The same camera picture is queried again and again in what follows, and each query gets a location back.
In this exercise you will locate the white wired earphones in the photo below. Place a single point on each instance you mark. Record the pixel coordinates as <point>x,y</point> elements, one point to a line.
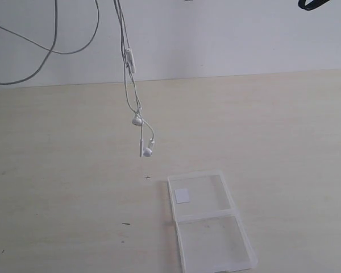
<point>147,133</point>

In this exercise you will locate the clear plastic storage case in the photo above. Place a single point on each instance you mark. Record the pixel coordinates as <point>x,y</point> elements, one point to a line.
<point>210,234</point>

